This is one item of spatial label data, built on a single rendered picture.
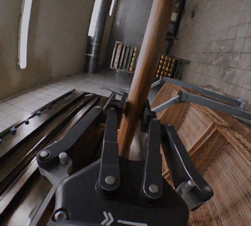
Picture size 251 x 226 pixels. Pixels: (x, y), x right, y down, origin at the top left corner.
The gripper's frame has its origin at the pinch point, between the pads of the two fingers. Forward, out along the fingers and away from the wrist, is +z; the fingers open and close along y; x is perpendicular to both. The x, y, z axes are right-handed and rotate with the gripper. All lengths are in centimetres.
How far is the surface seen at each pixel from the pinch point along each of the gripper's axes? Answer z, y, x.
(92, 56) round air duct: 289, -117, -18
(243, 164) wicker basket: 14, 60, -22
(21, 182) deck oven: 3, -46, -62
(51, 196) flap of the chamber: -1, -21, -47
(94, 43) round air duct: 289, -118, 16
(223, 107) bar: 37, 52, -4
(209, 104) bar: 37, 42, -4
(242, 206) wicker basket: -1, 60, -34
